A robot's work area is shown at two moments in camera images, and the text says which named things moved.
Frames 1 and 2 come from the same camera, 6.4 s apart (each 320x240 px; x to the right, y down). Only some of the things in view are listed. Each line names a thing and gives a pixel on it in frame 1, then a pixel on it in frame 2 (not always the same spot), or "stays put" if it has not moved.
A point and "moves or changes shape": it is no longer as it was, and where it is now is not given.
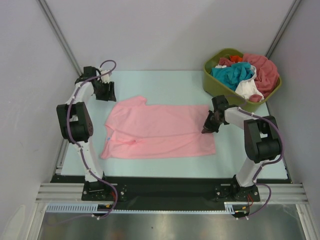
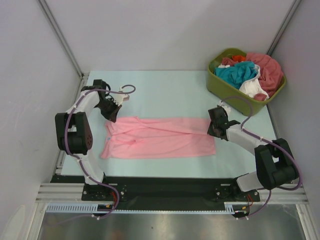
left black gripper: x=110 y=94 to x=112 y=116
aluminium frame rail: x=62 y=192 stays put
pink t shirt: x=135 y=129 moves or changes shape
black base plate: x=169 y=189 stays put
